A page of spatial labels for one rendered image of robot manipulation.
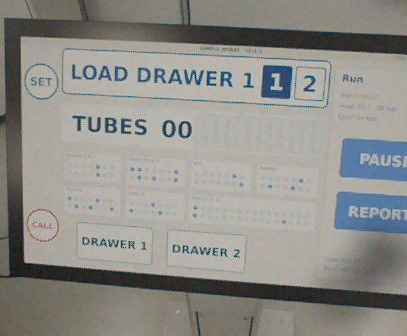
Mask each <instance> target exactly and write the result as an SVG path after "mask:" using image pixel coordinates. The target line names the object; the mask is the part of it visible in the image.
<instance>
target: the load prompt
mask: <svg viewBox="0 0 407 336"><path fill-rule="evenodd" d="M331 72H332V61H327V60H311V59H296V58H279V57H264V56H232V55H217V54H201V53H169V52H153V51H138V50H127V51H122V50H107V49H90V48H78V49H75V48H62V89H61V94H69V95H82V96H96V97H101V96H109V97H123V98H137V99H165V100H178V101H192V102H220V103H233V104H247V105H261V106H288V107H302V108H316V109H328V106H329V97H330V93H329V89H330V81H331Z"/></svg>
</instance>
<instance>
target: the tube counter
mask: <svg viewBox="0 0 407 336"><path fill-rule="evenodd" d="M326 122H327V118H319V117H291V116H278V115H265V114H251V113H224V112H211V111H198V110H184V109H183V110H170V109H160V122H159V146H158V148H171V149H195V150H207V151H220V152H232V153H256V154H269V155H280V156H293V157H317V158H323V155H324V146H325V139H326Z"/></svg>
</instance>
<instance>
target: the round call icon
mask: <svg viewBox="0 0 407 336"><path fill-rule="evenodd" d="M25 241H30V242H40V243H49V244H59V245H61V242H60V209H52V208H42V207H29V206H25Z"/></svg>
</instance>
